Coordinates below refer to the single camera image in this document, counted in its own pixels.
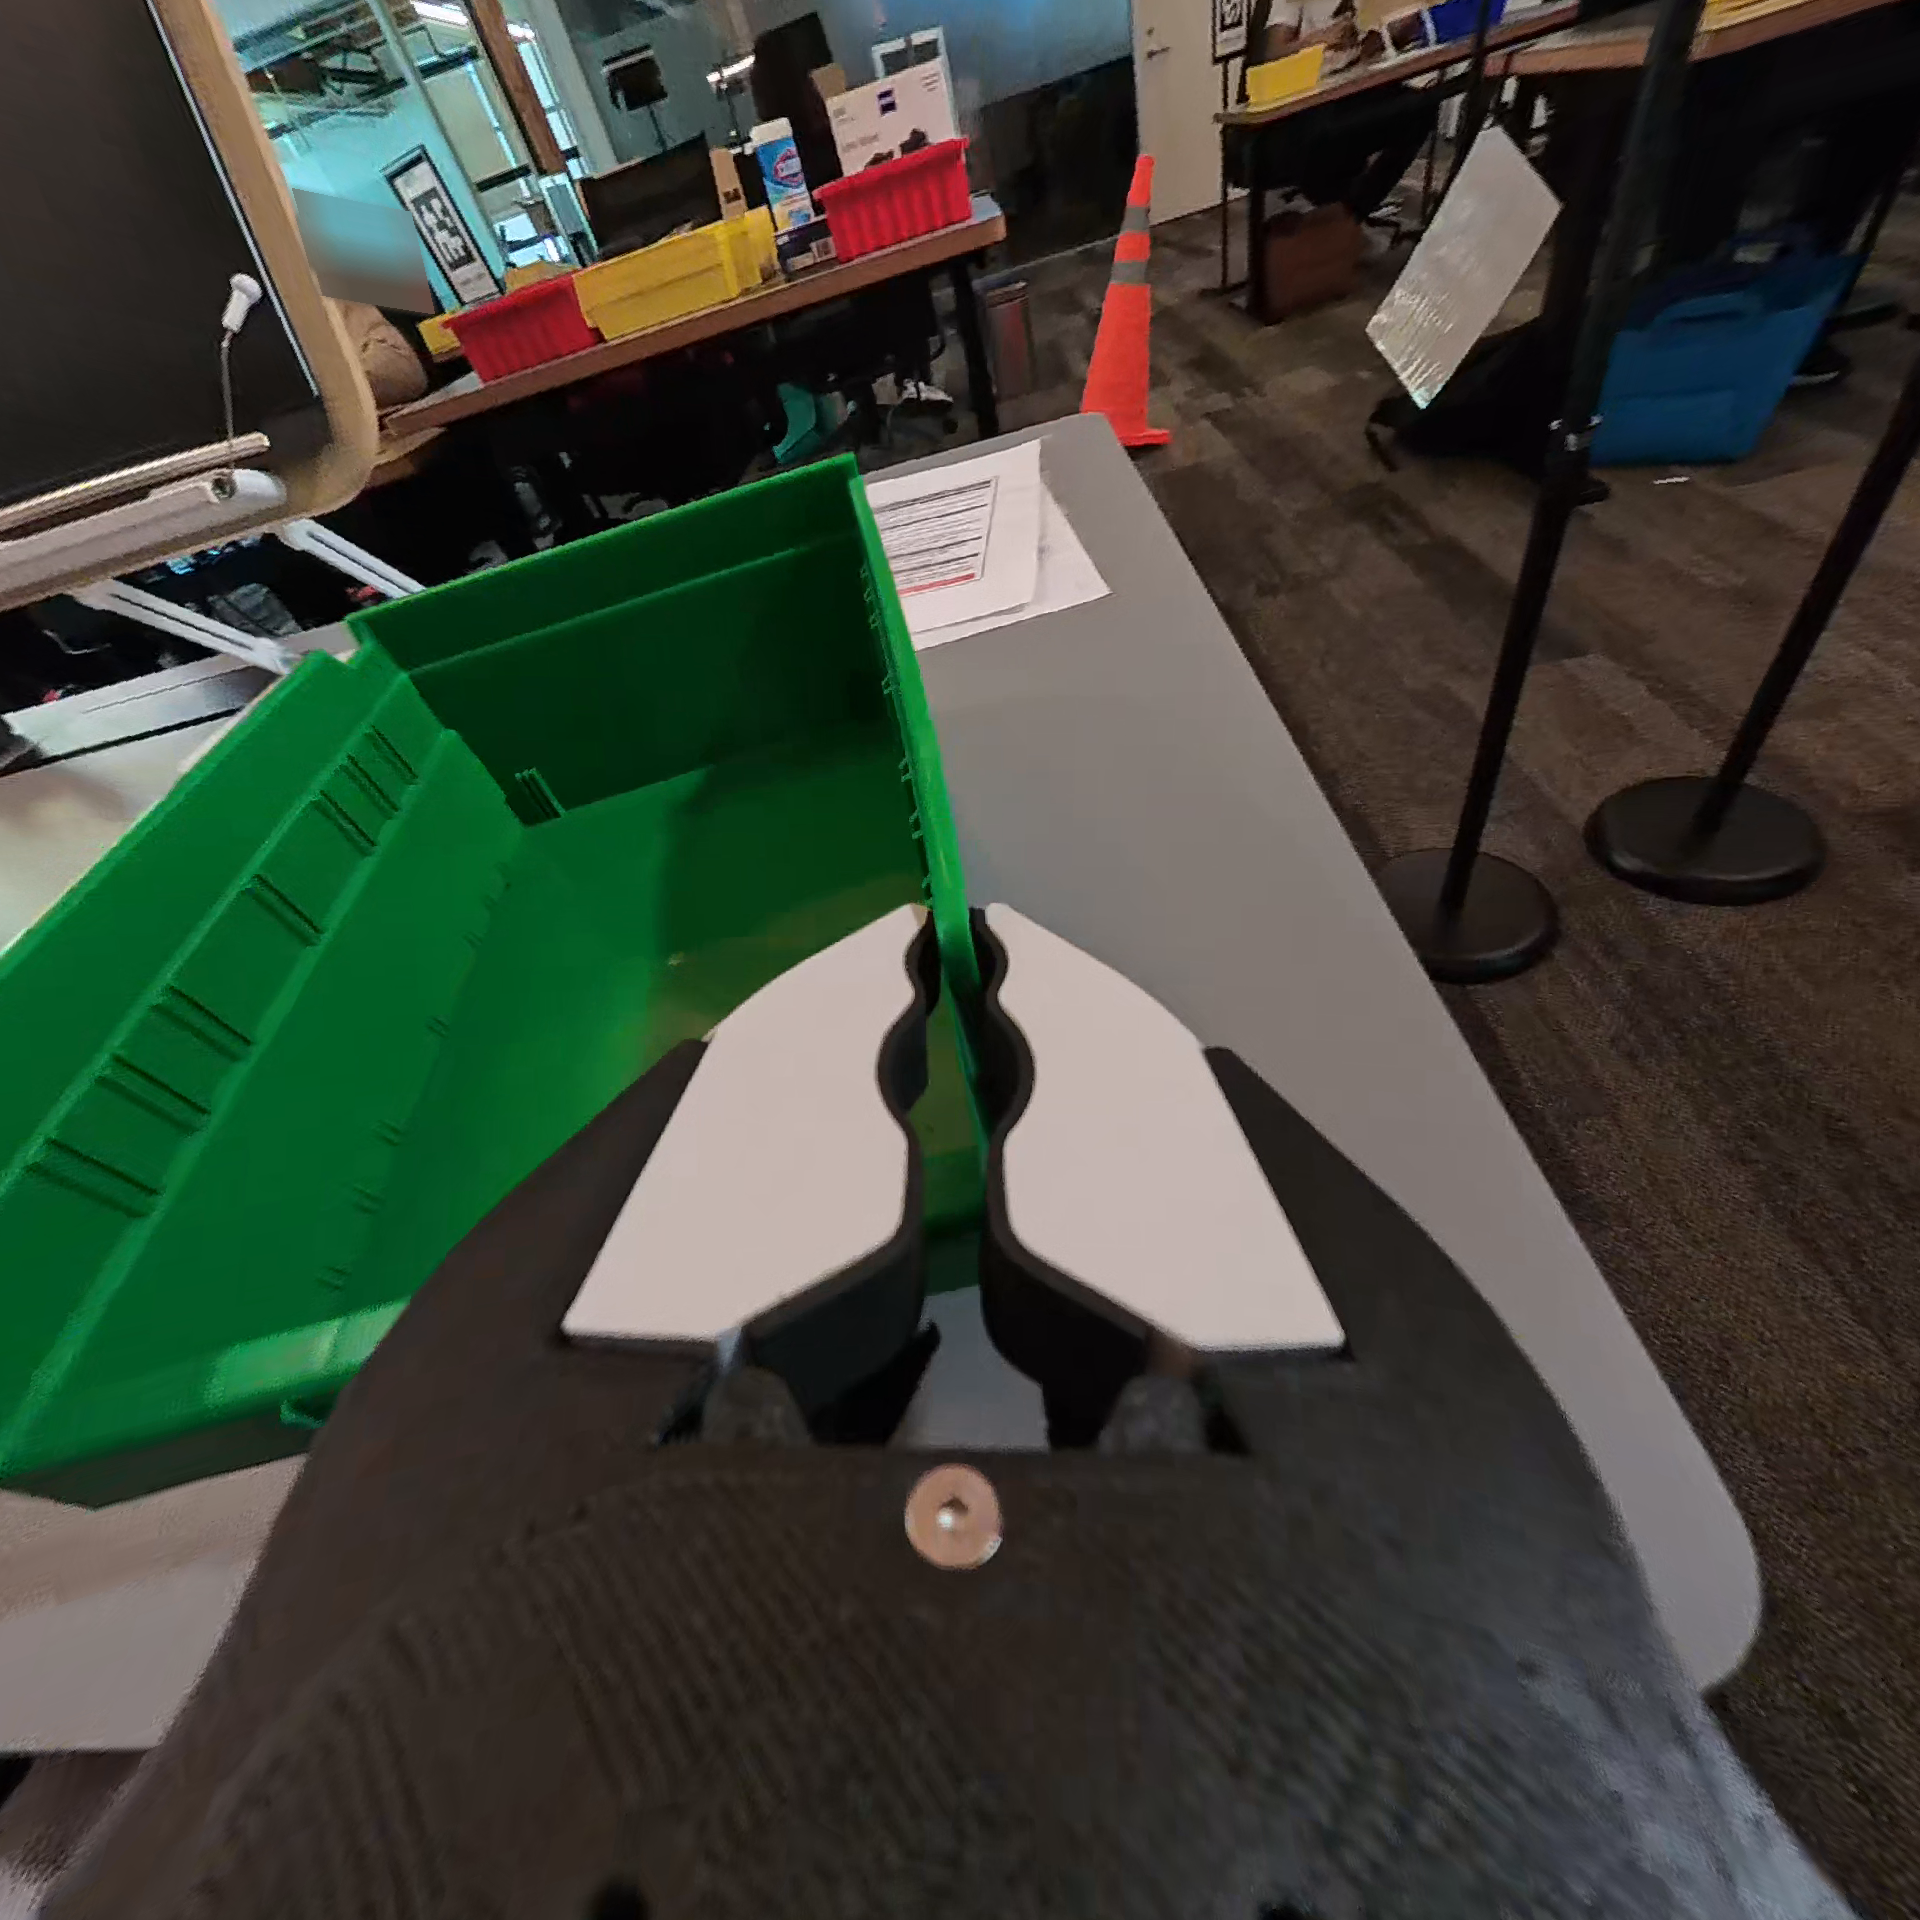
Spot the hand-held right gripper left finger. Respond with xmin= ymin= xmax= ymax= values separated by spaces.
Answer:
xmin=562 ymin=904 xmax=943 ymax=1434

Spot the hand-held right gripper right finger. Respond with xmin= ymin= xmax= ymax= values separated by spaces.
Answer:
xmin=965 ymin=904 xmax=1348 ymax=1450

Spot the green plastic bin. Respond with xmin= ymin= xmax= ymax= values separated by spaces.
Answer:
xmin=0 ymin=453 xmax=995 ymax=1509

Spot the printed paper sheet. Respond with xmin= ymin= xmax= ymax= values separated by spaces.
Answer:
xmin=862 ymin=437 xmax=1115 ymax=649

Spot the orange traffic cone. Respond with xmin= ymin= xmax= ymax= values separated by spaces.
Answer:
xmin=1079 ymin=153 xmax=1173 ymax=449

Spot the red plastic bin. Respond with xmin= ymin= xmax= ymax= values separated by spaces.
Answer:
xmin=813 ymin=138 xmax=974 ymax=263
xmin=444 ymin=274 xmax=601 ymax=382

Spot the wooden table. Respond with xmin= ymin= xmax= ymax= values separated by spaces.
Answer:
xmin=382 ymin=194 xmax=1009 ymax=440

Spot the brown cardboard box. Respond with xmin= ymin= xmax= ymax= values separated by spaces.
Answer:
xmin=1256 ymin=201 xmax=1364 ymax=321

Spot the white sign board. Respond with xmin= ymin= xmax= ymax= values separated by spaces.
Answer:
xmin=1364 ymin=122 xmax=1565 ymax=410

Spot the black computer monitor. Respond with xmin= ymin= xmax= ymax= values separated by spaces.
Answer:
xmin=576 ymin=132 xmax=726 ymax=258

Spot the black framed marker sign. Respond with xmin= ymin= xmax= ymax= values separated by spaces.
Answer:
xmin=384 ymin=145 xmax=506 ymax=310

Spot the blue fabric bag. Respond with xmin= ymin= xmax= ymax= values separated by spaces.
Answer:
xmin=1589 ymin=231 xmax=1866 ymax=467

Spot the white wipes canister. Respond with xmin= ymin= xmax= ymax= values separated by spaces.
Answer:
xmin=746 ymin=119 xmax=816 ymax=233

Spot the white cardboard box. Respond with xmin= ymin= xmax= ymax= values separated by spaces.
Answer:
xmin=824 ymin=66 xmax=961 ymax=170

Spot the wooden document stand black board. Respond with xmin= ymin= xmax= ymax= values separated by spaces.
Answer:
xmin=0 ymin=0 xmax=430 ymax=678

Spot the black stanchion post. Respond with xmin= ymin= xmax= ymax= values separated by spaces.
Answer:
xmin=1375 ymin=0 xmax=1711 ymax=987
xmin=1585 ymin=382 xmax=1920 ymax=906

